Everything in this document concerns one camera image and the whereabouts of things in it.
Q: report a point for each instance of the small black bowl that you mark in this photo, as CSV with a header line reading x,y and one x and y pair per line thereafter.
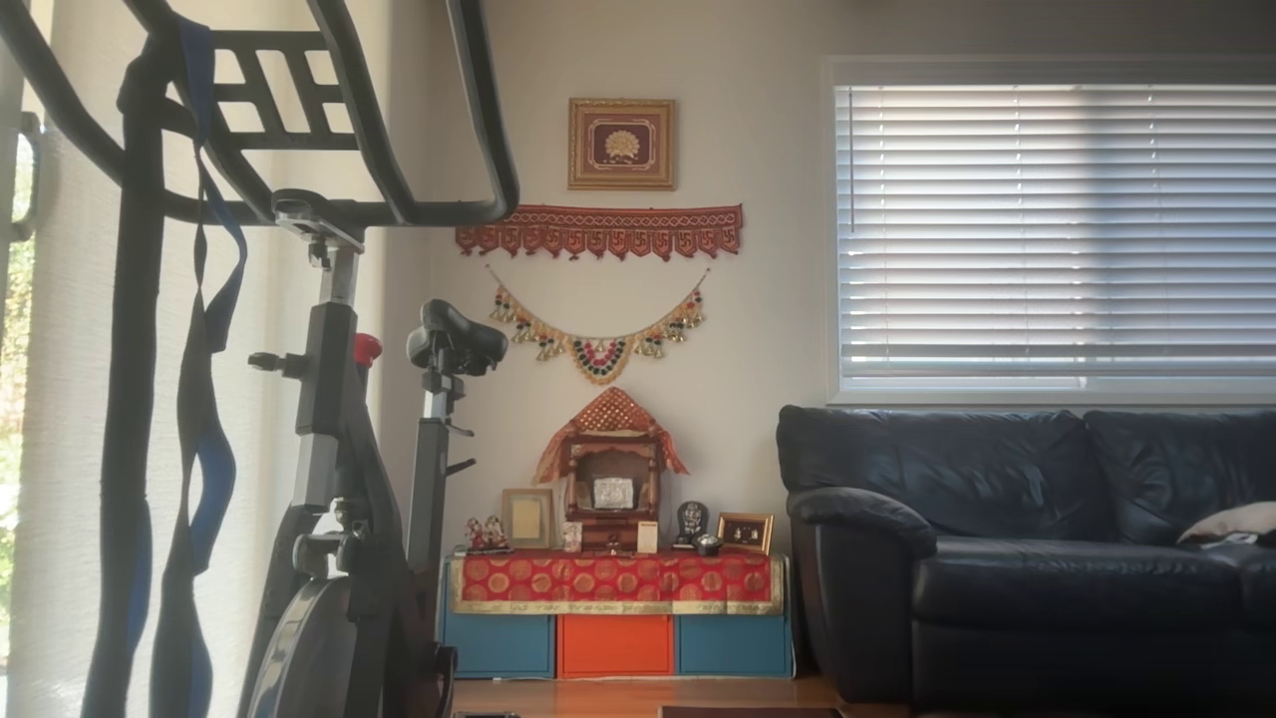
x,y
708,545

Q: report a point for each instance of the white window blinds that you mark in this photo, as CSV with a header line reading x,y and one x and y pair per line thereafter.
x,y
1047,229

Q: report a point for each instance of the silver plaque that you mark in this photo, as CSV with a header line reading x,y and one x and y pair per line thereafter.
x,y
613,492

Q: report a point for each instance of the black exercise bike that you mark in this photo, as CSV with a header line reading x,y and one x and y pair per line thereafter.
x,y
329,379

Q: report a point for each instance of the small wooden shrine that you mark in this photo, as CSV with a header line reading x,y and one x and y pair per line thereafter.
x,y
608,534

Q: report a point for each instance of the red gold canopy cloth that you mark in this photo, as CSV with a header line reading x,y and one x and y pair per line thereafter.
x,y
610,411

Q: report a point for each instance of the white window curtain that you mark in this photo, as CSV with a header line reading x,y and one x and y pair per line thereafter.
x,y
70,299

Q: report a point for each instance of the orange storage bin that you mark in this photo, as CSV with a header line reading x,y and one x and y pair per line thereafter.
x,y
615,646

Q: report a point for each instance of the gold framed wall picture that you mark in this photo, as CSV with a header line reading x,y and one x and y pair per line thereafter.
x,y
622,145

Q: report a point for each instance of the black leather sofa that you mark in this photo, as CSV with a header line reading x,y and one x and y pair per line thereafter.
x,y
997,588

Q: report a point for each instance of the blue storage bin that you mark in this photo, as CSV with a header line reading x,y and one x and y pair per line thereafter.
x,y
733,646
498,646

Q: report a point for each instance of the white card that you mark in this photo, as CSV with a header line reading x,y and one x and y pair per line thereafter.
x,y
648,538

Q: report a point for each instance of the red gold table cloth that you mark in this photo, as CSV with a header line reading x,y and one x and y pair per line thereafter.
x,y
613,580

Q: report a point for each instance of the small colourful figurines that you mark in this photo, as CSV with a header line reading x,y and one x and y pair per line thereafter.
x,y
486,535

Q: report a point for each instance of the dark idol statue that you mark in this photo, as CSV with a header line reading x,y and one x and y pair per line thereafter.
x,y
691,521

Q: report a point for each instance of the beige picture frame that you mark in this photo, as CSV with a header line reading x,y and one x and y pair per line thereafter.
x,y
526,517

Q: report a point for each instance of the small gold picture frame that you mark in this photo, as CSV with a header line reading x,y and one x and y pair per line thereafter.
x,y
745,534

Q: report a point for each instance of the white cushion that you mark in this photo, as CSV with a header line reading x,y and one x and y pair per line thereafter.
x,y
1236,521

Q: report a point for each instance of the red embroidered wall hanging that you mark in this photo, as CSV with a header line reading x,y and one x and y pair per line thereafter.
x,y
598,229

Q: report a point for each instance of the blind tilt wand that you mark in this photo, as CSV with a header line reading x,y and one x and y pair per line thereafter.
x,y
852,160

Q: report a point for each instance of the beaded garland wall hanging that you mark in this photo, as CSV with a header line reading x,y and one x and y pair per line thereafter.
x,y
598,357

